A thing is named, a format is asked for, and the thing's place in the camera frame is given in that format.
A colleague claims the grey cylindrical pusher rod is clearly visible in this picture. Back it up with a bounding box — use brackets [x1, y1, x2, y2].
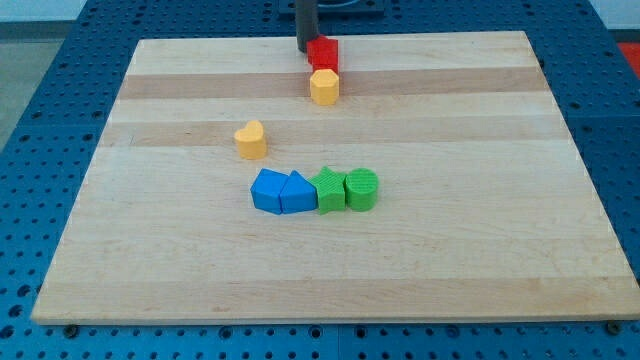
[294, 0, 320, 53]

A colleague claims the blue cube block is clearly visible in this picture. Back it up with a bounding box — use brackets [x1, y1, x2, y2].
[250, 168, 288, 215]

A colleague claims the red block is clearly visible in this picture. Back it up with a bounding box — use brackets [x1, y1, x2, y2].
[307, 35, 339, 74]

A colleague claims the green star block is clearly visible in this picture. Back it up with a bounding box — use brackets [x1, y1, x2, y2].
[309, 166, 346, 215]

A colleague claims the yellow heart block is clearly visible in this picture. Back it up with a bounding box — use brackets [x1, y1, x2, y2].
[234, 120, 268, 160]

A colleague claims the wooden board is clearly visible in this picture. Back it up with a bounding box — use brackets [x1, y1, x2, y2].
[32, 31, 639, 325]

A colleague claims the green cylinder block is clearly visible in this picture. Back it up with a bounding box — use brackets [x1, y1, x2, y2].
[345, 168, 379, 212]

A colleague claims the blue triangle block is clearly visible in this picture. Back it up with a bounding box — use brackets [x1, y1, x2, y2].
[279, 170, 318, 214]

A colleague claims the yellow hexagon block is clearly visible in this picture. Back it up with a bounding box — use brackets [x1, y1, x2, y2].
[309, 69, 340, 106]

